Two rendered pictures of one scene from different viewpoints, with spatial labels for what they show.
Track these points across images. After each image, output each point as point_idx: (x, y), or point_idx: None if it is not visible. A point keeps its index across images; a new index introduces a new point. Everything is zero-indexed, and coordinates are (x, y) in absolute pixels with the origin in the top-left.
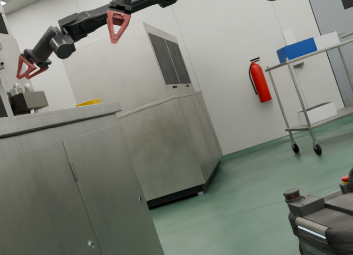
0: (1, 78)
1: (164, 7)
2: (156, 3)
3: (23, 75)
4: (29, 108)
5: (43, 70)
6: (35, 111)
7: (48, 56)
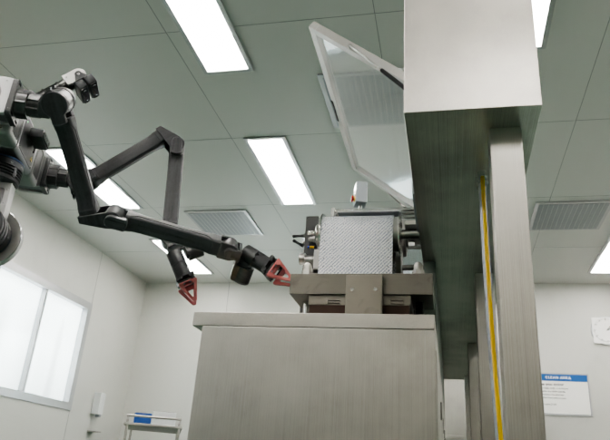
0: (318, 273)
1: (121, 230)
2: (132, 231)
3: (288, 286)
4: (302, 306)
5: (271, 278)
6: (309, 296)
7: (260, 271)
